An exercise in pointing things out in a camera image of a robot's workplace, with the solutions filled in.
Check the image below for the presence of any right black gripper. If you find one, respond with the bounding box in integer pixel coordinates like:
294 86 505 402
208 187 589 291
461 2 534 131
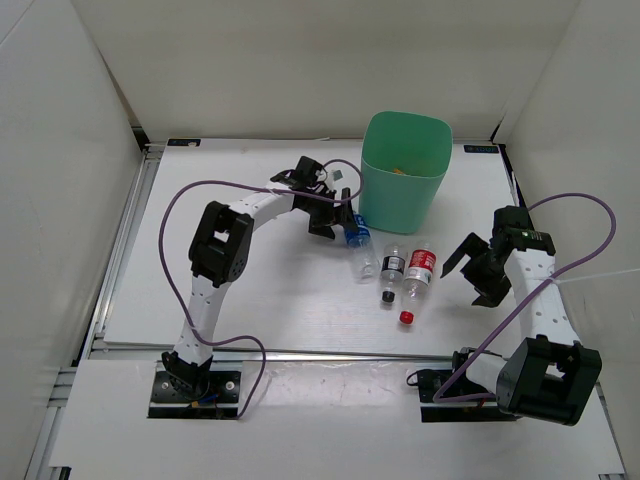
442 232 512 308

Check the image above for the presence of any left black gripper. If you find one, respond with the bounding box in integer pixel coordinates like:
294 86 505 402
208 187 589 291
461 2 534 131
299 187 358 239

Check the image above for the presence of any blue label water bottle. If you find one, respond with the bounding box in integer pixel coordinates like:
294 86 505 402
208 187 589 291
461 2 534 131
344 213 379 282

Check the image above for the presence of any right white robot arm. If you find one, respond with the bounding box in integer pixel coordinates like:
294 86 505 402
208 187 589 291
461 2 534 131
433 206 602 426

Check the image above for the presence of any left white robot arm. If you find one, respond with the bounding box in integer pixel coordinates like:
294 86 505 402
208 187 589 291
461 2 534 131
162 156 361 400

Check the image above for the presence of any green plastic bin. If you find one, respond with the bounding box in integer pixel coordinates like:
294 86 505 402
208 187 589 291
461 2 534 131
358 111 453 234

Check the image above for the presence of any red label water bottle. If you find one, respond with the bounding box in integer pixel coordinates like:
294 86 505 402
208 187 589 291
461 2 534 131
399 240 437 326

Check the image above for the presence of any black label water bottle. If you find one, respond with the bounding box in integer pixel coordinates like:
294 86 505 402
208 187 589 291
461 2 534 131
380 242 407 305

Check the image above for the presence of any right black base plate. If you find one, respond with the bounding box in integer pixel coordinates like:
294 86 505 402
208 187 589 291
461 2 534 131
405 360 519 423

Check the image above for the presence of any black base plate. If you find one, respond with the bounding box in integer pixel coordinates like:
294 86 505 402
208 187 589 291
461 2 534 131
147 363 242 420
405 360 519 423

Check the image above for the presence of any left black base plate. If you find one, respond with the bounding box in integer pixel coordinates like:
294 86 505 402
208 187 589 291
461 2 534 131
147 363 242 420

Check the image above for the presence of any aluminium frame rail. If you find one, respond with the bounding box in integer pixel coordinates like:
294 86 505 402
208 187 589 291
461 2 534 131
74 149 531 371

